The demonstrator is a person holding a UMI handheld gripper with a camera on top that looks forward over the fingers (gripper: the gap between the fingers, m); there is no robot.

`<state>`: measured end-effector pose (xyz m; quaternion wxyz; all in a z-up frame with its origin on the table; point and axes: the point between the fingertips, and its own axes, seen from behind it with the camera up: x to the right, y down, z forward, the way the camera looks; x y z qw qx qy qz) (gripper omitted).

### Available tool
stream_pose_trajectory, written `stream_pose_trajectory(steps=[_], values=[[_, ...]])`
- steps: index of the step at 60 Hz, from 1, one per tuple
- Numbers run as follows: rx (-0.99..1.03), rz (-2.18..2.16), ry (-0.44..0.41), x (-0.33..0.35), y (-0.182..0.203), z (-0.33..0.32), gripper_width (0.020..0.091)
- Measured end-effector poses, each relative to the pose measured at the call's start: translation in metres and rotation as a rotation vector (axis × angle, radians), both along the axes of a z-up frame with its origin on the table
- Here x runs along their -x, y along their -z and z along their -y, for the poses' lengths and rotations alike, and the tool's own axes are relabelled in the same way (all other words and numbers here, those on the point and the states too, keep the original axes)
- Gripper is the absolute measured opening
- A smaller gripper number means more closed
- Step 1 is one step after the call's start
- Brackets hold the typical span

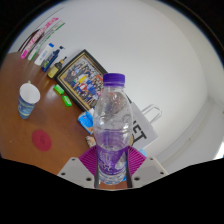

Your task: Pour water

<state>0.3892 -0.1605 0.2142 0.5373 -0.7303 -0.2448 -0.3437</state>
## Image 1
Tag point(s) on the clear purple-capped water bottle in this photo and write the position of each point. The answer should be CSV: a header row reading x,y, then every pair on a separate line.
x,y
112,133

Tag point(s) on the small green block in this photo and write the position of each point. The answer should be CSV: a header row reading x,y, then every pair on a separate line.
x,y
67,100
59,89

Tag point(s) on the long white green box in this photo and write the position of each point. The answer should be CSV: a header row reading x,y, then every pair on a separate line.
x,y
45,41

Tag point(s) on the small snack packet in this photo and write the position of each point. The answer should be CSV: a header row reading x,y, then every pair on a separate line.
x,y
90,140

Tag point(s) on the blue painted white mug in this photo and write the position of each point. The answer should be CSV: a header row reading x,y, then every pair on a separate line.
x,y
28,100

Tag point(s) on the framed group photo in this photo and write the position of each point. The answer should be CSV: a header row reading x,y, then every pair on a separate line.
x,y
81,78

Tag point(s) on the white lotion bottle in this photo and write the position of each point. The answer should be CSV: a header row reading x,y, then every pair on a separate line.
x,y
42,55

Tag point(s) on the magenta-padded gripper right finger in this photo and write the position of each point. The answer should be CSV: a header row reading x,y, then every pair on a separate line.
x,y
136,161

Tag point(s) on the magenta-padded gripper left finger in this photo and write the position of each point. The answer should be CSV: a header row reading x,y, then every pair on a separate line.
x,y
87,161

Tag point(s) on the white paper gift bag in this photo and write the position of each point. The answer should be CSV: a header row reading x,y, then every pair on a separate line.
x,y
146,133

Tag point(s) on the amber pump bottle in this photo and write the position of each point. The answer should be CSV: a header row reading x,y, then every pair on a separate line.
x,y
55,70

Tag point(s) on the flat round red coaster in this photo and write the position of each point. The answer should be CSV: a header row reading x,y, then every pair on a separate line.
x,y
41,140

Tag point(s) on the dark blue pump bottle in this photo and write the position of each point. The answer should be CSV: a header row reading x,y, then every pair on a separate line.
x,y
50,61

